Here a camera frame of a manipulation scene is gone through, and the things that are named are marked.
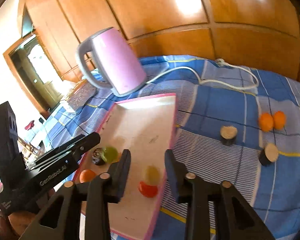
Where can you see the wooden rack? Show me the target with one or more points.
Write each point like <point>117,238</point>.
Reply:
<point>31,148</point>

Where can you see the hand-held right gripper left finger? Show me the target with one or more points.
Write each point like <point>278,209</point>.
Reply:
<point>122,175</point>

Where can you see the green lime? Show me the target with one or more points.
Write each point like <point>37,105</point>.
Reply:
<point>110,154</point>

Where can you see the red cloth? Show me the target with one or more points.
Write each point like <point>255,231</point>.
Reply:
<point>29,125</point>

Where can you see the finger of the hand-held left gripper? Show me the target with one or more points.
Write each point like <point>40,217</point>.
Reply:
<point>75,147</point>

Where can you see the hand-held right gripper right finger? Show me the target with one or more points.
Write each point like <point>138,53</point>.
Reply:
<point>172,175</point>

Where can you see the person's left hand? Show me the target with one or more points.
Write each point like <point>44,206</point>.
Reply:
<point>15,222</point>

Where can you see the yellow-green round fruit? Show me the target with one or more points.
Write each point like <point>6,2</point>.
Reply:
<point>152,175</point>

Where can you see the pink shallow tray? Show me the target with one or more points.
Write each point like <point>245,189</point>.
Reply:
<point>140,130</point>

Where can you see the wooden wardrobe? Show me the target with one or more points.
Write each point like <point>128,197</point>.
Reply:
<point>165,10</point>

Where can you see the glittery patterned box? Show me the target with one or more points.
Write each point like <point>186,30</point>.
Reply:
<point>81,95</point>

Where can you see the large orange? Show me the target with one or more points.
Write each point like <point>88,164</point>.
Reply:
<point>87,176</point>

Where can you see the small orange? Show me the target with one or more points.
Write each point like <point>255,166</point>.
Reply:
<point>280,120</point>
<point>266,121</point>

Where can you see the wooden door frame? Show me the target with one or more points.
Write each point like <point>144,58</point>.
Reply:
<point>12,65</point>

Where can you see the red tomato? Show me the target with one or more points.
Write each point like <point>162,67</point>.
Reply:
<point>148,191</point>

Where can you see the cut eggplant piece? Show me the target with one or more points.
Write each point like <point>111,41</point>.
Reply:
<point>228,135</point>
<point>268,154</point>

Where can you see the pink electric kettle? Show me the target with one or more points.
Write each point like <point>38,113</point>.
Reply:
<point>117,60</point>

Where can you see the dark brown round fruit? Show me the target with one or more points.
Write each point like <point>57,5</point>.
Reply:
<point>97,156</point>

